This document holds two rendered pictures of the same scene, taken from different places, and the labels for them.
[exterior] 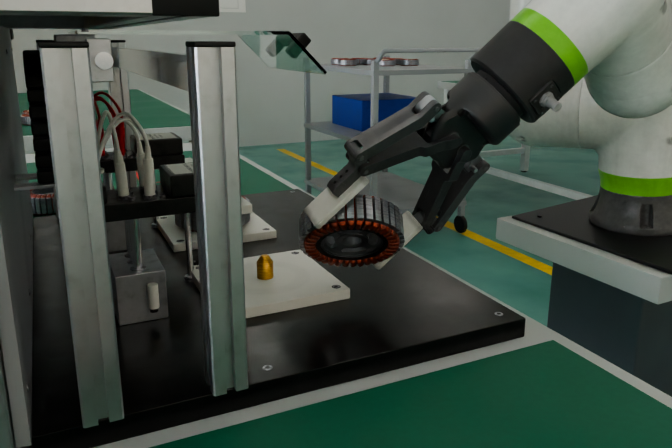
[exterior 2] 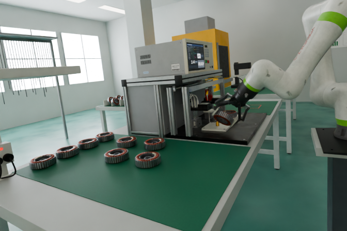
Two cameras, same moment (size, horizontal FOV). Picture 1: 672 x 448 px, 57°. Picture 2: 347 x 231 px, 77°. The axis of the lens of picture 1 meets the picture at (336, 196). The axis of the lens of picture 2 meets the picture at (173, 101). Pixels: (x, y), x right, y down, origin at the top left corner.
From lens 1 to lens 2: 0.90 m
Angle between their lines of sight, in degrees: 56
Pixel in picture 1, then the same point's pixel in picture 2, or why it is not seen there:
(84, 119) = (170, 96)
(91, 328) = (172, 121)
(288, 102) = not seen: outside the picture
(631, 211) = (339, 130)
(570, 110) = (320, 96)
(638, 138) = (337, 106)
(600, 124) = (328, 100)
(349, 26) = not seen: outside the picture
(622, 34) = (258, 81)
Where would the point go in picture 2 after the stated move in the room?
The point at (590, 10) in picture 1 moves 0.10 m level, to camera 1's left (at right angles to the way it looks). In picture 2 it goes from (250, 77) to (233, 77)
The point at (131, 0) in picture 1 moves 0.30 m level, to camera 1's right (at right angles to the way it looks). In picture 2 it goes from (172, 82) to (211, 81)
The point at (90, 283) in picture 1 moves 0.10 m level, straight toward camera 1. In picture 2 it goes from (172, 116) to (161, 120)
